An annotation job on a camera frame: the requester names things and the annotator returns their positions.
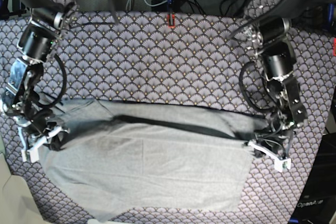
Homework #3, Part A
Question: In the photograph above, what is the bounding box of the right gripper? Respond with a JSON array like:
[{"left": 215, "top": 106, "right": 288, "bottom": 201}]
[{"left": 18, "top": 109, "right": 67, "bottom": 151}]

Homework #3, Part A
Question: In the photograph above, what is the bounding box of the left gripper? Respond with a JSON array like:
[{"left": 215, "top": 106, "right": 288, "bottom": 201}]
[{"left": 251, "top": 123, "right": 294, "bottom": 159}]

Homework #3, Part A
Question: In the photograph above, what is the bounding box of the grey T-shirt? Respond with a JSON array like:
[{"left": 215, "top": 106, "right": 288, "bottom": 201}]
[{"left": 39, "top": 100, "right": 268, "bottom": 221}]

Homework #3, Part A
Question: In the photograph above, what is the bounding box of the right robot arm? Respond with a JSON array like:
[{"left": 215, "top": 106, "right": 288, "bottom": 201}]
[{"left": 1, "top": 0, "right": 74, "bottom": 152}]

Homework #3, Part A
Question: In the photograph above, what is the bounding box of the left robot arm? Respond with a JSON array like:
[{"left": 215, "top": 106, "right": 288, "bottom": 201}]
[{"left": 230, "top": 0, "right": 335, "bottom": 166}]

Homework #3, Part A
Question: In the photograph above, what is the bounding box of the red clamp at right edge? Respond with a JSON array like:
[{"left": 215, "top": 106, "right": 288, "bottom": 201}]
[{"left": 333, "top": 38, "right": 336, "bottom": 56}]

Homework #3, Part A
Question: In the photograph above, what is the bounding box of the red black table clamp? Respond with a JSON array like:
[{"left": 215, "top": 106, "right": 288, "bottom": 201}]
[{"left": 167, "top": 0, "right": 175, "bottom": 28}]

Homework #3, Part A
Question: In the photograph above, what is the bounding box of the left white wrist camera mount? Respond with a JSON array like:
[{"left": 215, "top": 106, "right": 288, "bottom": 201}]
[{"left": 245, "top": 141, "right": 292, "bottom": 173}]

